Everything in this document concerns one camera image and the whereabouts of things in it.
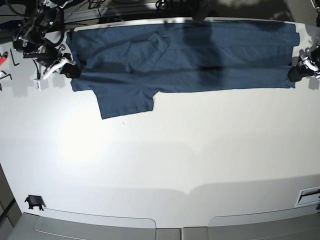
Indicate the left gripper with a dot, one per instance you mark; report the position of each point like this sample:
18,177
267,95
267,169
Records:
308,64

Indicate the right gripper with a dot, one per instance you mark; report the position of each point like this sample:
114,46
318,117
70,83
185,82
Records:
49,60

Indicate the blue T-shirt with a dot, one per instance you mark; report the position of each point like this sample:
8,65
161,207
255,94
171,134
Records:
126,66

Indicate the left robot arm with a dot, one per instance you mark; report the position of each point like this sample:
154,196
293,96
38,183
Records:
309,35

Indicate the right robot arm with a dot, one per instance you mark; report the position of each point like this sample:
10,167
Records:
31,41

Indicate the upper hex key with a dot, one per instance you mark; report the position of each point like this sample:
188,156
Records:
14,62

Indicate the hex key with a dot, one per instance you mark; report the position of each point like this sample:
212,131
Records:
14,62
3,75

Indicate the lower hex key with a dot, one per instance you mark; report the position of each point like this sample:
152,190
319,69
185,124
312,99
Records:
3,75

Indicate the red marker pen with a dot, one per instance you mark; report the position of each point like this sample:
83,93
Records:
3,58

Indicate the black table clamp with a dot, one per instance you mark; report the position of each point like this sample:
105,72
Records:
35,201

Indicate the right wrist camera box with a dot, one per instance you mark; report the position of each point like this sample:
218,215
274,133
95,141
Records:
41,84

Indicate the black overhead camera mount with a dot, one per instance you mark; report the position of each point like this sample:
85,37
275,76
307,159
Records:
201,9

